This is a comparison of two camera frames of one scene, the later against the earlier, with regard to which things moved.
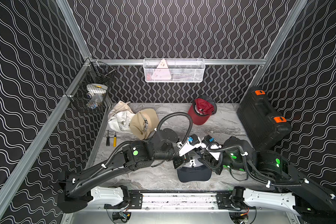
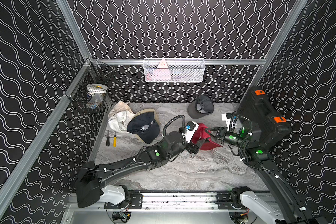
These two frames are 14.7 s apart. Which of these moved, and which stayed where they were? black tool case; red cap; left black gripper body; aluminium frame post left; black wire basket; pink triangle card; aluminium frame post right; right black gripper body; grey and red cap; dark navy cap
Moved: right black gripper body; dark navy cap; left black gripper body; red cap
Stayed: pink triangle card; aluminium frame post right; grey and red cap; black wire basket; aluminium frame post left; black tool case
